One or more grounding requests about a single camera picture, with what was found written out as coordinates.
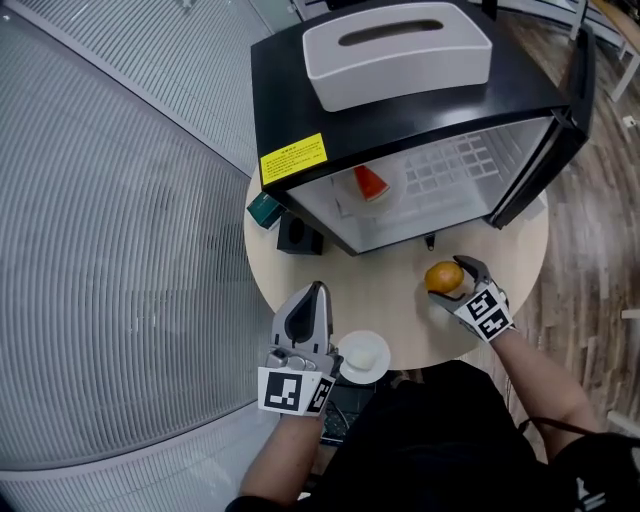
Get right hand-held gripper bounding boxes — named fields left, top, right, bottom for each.
left=427, top=253, right=517, bottom=345

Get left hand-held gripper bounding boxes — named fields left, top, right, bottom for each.
left=257, top=280, right=346, bottom=418

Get orange fruit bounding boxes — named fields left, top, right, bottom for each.
left=424, top=260, right=465, bottom=295

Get white round plate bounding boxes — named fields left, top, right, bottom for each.
left=337, top=329, right=392, bottom=385
left=339, top=167, right=407, bottom=219

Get red watermelon slice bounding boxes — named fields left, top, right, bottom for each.
left=353, top=165, right=391, bottom=203

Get black mini fridge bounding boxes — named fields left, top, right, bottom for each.
left=250, top=0, right=597, bottom=257

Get person's right forearm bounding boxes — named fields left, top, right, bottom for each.
left=492, top=324, right=601, bottom=461

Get person's left forearm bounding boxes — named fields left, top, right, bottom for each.
left=239, top=412, right=326, bottom=506

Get black floor crate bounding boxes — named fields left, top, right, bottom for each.
left=319, top=382, right=376, bottom=446

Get black cube holder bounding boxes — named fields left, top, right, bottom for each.
left=276, top=212, right=325, bottom=256

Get dark green box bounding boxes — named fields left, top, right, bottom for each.
left=246, top=192, right=287, bottom=230

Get person's black clothing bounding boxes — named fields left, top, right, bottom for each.
left=234, top=359, right=640, bottom=512

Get yellow warning sticker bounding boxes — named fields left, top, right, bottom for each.
left=259, top=132, right=329, bottom=187

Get white tissue box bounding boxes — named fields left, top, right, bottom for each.
left=301, top=2, right=494, bottom=113

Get wooden desk white legs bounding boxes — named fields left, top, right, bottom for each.
left=594, top=0, right=640, bottom=104

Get black cable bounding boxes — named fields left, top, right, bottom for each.
left=517, top=417, right=601, bottom=436

